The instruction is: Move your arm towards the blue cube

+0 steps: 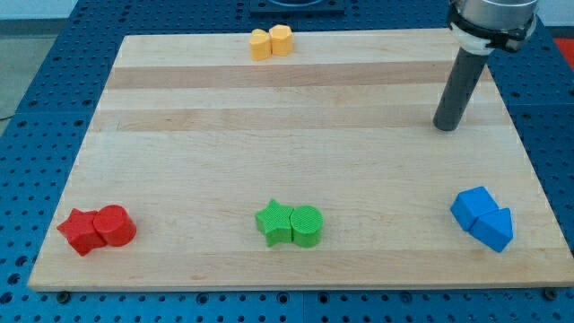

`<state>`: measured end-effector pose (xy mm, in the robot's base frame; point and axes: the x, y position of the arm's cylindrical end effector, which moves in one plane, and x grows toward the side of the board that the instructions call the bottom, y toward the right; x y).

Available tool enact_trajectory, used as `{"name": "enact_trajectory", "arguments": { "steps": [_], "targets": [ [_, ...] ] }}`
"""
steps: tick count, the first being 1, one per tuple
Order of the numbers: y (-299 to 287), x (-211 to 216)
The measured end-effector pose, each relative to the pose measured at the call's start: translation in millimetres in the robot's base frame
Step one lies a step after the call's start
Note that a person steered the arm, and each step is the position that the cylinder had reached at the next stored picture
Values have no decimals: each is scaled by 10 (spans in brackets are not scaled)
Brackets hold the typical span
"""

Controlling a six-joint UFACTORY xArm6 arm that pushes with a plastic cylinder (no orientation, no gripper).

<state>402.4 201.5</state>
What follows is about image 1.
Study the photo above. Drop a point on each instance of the green cylinder block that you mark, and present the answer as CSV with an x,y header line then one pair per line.
x,y
306,226

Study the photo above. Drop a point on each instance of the red star block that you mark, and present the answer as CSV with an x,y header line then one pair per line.
x,y
80,232

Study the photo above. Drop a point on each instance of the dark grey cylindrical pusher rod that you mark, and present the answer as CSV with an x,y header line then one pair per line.
x,y
464,75

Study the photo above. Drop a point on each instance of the blue triangle block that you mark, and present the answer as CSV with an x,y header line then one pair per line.
x,y
494,229

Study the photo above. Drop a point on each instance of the green star block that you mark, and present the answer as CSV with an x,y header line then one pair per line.
x,y
274,222

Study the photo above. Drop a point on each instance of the red cylinder block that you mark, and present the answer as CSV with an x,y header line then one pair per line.
x,y
114,225

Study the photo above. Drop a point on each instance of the blue cube block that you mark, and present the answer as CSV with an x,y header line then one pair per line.
x,y
470,205

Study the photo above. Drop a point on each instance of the yellow hexagon block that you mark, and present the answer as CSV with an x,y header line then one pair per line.
x,y
281,40

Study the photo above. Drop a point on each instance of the light wooden board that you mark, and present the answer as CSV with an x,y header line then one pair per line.
x,y
193,137

